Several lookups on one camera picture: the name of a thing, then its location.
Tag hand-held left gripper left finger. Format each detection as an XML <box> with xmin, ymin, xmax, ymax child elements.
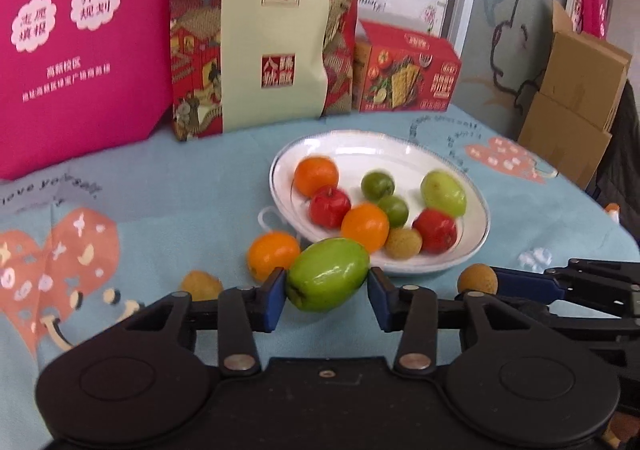
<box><xmin>120</xmin><ymin>266</ymin><xmax>288</xmax><ymax>378</ymax></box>

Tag pink tote bag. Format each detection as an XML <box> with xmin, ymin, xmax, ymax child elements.
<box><xmin>0</xmin><ymin>0</ymin><xmax>176</xmax><ymax>181</ymax></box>

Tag cardboard box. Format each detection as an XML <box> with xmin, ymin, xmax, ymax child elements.
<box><xmin>540</xmin><ymin>0</ymin><xmax>632</xmax><ymax>131</ymax></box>
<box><xmin>517</xmin><ymin>93</ymin><xmax>613</xmax><ymax>190</ymax></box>

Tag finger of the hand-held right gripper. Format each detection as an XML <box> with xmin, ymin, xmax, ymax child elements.
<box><xmin>492</xmin><ymin>257</ymin><xmax>640</xmax><ymax>317</ymax></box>
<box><xmin>500</xmin><ymin>295</ymin><xmax>640</xmax><ymax>346</ymax></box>

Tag teal printed tablecloth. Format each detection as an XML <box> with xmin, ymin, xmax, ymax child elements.
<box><xmin>0</xmin><ymin>103</ymin><xmax>640</xmax><ymax>381</ymax></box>

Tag dark cloth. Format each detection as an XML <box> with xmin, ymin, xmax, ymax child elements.
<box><xmin>590</xmin><ymin>80</ymin><xmax>640</xmax><ymax>221</ymax></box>

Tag pink hanging bag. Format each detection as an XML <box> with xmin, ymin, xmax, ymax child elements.
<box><xmin>582</xmin><ymin>0</ymin><xmax>608</xmax><ymax>38</ymax></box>

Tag small round green fruit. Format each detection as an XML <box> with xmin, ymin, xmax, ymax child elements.
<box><xmin>376</xmin><ymin>195</ymin><xmax>410</xmax><ymax>228</ymax></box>
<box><xmin>361</xmin><ymin>171</ymin><xmax>396</xmax><ymax>202</ymax></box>

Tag tan longan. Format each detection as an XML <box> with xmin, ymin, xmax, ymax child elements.
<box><xmin>457</xmin><ymin>263</ymin><xmax>498</xmax><ymax>296</ymax></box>
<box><xmin>385</xmin><ymin>227</ymin><xmax>423</xmax><ymax>260</ymax></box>
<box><xmin>180</xmin><ymin>270</ymin><xmax>224</xmax><ymax>302</ymax></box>

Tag red and beige gift bag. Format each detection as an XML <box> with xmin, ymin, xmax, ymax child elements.
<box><xmin>169</xmin><ymin>0</ymin><xmax>362</xmax><ymax>141</ymax></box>

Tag white plate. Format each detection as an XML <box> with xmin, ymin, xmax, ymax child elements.
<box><xmin>269</xmin><ymin>129</ymin><xmax>491</xmax><ymax>277</ymax></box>

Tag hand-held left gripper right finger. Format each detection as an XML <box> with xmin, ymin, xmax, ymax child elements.
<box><xmin>366</xmin><ymin>266</ymin><xmax>539</xmax><ymax>377</ymax></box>

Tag large green jujube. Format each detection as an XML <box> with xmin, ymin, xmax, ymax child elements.
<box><xmin>285</xmin><ymin>237</ymin><xmax>372</xmax><ymax>313</ymax></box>

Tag small red apple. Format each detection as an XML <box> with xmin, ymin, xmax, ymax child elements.
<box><xmin>308</xmin><ymin>185</ymin><xmax>352</xmax><ymax>230</ymax></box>
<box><xmin>412</xmin><ymin>208</ymin><xmax>458</xmax><ymax>253</ymax></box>

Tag red cracker box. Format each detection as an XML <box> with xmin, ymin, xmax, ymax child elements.
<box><xmin>352</xmin><ymin>20</ymin><xmax>462</xmax><ymax>113</ymax></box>

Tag orange mandarin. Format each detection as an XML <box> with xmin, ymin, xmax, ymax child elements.
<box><xmin>247</xmin><ymin>231</ymin><xmax>302</xmax><ymax>282</ymax></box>
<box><xmin>341</xmin><ymin>203</ymin><xmax>391</xmax><ymax>253</ymax></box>
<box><xmin>293</xmin><ymin>156</ymin><xmax>340</xmax><ymax>197</ymax></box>

